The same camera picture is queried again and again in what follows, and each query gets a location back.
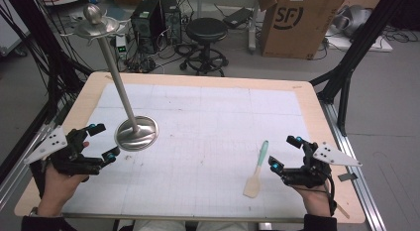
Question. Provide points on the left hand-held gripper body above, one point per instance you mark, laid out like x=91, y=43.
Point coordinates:
x=74, y=158

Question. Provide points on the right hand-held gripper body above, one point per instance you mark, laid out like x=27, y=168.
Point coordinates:
x=310, y=178

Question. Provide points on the silver metal utensil stand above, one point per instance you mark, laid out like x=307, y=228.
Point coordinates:
x=121, y=92

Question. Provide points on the person's right hand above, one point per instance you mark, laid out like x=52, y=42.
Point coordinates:
x=317, y=199

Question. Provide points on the person's left hand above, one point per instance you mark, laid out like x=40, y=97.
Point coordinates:
x=57, y=191

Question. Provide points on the black tape strip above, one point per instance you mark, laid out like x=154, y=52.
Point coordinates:
x=347, y=177

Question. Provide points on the thin wooden stick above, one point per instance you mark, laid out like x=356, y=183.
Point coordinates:
x=343, y=211

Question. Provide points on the white grid mat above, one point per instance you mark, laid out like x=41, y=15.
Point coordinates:
x=204, y=132

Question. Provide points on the small white device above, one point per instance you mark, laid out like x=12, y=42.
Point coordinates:
x=121, y=46

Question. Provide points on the brown cardboard box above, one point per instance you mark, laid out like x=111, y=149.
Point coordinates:
x=297, y=36

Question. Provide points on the black computer tower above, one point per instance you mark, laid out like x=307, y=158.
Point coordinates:
x=145, y=26
x=172, y=19

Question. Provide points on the white flat board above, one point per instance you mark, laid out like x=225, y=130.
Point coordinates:
x=363, y=45

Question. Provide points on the grey rounded appliance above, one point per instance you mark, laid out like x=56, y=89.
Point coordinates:
x=355, y=19

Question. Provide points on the black flat device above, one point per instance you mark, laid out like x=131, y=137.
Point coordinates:
x=237, y=18

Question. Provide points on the black round stool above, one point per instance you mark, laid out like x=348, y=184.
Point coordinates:
x=206, y=29

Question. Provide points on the aluminium rail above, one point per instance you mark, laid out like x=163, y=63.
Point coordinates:
x=360, y=191
x=20, y=165

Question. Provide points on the black metal frame stand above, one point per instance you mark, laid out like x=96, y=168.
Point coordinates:
x=49, y=52
x=350, y=56

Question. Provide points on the white metal post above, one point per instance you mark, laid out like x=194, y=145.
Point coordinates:
x=253, y=23

